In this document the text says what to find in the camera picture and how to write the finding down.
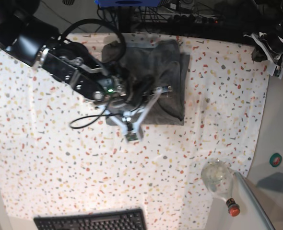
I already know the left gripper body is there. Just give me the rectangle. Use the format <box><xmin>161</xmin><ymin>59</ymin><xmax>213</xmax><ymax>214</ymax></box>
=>
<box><xmin>250</xmin><ymin>33</ymin><xmax>283</xmax><ymax>62</ymax></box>

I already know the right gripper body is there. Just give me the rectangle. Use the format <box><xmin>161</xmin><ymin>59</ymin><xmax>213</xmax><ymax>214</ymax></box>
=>
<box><xmin>107</xmin><ymin>67</ymin><xmax>155</xmax><ymax>114</ymax></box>

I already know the grey t-shirt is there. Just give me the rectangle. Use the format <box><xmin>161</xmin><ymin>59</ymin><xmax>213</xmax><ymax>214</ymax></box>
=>
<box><xmin>101</xmin><ymin>39</ymin><xmax>190</xmax><ymax>127</ymax></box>

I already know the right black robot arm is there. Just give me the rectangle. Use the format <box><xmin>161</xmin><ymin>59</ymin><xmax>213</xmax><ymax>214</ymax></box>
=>
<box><xmin>0</xmin><ymin>11</ymin><xmax>162</xmax><ymax>113</ymax></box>

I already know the black power strip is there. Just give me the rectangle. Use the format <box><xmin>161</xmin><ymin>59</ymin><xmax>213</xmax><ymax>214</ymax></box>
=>
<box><xmin>167</xmin><ymin>14</ymin><xmax>220</xmax><ymax>24</ymax></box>

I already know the blue box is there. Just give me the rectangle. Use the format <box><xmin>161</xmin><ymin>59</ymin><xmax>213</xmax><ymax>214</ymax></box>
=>
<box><xmin>94</xmin><ymin>0</ymin><xmax>161</xmax><ymax>7</ymax></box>

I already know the terrazzo patterned white tablecloth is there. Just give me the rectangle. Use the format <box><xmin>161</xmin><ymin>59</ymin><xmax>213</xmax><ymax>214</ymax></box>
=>
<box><xmin>0</xmin><ymin>36</ymin><xmax>269</xmax><ymax>230</ymax></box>

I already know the green tape roll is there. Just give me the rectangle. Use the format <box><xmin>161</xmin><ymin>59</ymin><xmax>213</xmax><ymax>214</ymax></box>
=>
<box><xmin>269</xmin><ymin>153</ymin><xmax>282</xmax><ymax>167</ymax></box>

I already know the clear bottle with orange cap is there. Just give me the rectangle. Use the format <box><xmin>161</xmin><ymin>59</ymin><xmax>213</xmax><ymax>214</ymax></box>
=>
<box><xmin>201</xmin><ymin>159</ymin><xmax>240</xmax><ymax>217</ymax></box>

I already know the black computer keyboard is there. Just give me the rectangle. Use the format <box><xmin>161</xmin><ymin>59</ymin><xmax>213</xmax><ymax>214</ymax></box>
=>
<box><xmin>33</xmin><ymin>209</ymin><xmax>147</xmax><ymax>230</ymax></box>

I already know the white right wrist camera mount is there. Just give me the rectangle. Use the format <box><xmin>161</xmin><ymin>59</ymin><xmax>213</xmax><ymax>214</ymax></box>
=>
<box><xmin>94</xmin><ymin>86</ymin><xmax>172</xmax><ymax>142</ymax></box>

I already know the grey metal rail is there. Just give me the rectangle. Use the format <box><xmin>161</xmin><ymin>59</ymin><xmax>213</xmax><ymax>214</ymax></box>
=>
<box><xmin>233</xmin><ymin>172</ymin><xmax>274</xmax><ymax>230</ymax></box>

